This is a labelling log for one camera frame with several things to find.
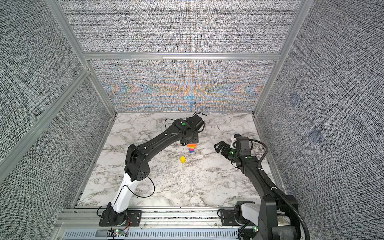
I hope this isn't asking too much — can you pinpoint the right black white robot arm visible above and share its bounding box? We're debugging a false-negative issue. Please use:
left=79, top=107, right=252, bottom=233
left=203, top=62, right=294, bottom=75
left=214, top=140, right=310, bottom=240

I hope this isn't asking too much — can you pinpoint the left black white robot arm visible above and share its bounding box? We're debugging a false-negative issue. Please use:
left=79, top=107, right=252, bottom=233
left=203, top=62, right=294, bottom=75
left=99, top=115, right=206, bottom=227

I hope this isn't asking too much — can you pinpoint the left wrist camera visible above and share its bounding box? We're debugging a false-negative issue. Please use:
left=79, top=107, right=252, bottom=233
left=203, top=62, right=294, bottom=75
left=190, top=112, right=207, bottom=133

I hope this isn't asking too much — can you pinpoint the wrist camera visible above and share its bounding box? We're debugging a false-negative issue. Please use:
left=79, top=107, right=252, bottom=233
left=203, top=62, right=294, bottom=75
left=234, top=134, right=253, bottom=156
left=190, top=112, right=207, bottom=133

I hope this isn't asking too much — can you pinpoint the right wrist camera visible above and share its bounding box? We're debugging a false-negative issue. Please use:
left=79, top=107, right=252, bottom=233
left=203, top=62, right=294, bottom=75
left=234, top=134, right=253, bottom=156

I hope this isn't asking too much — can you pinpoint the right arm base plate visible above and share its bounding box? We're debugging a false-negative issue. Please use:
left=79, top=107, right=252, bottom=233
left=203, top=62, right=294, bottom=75
left=217, top=209, right=260, bottom=226

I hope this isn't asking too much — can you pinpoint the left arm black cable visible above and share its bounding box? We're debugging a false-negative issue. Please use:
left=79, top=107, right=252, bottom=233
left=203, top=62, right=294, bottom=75
left=95, top=169, right=156, bottom=220

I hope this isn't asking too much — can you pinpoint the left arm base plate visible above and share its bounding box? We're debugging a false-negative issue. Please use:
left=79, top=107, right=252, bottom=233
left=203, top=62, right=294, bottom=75
left=99, top=210, right=143, bottom=227

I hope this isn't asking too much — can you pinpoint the aluminium front rail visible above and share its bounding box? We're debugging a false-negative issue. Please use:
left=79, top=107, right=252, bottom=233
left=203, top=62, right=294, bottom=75
left=51, top=207, right=242, bottom=240

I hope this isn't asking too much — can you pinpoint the aluminium enclosure frame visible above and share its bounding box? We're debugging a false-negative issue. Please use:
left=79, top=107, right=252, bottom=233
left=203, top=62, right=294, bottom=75
left=0, top=0, right=316, bottom=184

